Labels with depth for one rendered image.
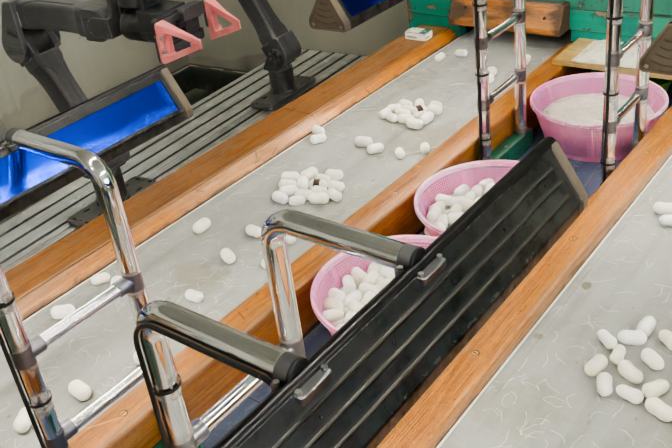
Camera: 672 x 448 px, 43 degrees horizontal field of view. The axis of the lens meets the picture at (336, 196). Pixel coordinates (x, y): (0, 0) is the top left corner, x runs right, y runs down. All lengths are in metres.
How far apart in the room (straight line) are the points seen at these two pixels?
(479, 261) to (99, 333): 0.74
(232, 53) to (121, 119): 2.91
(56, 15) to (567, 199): 1.08
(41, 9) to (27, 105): 1.98
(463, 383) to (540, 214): 0.34
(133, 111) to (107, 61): 2.75
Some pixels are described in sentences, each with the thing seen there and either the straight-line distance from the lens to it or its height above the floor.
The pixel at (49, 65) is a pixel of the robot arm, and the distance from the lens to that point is 1.74.
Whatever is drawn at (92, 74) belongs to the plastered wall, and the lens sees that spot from 3.82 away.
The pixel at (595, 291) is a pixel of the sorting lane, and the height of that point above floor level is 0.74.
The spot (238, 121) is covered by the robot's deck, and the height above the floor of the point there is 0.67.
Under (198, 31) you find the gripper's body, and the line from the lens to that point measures 1.49.
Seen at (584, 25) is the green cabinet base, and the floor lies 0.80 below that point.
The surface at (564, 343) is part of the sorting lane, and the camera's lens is 1.17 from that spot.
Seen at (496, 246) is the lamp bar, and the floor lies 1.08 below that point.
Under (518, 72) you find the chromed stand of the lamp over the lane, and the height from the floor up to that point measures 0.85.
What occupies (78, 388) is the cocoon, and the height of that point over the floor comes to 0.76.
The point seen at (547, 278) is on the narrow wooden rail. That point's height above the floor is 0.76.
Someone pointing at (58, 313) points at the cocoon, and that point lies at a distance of 1.36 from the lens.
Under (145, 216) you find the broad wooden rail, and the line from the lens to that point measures 1.54.
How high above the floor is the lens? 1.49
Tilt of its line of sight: 29 degrees down
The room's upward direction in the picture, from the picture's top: 8 degrees counter-clockwise
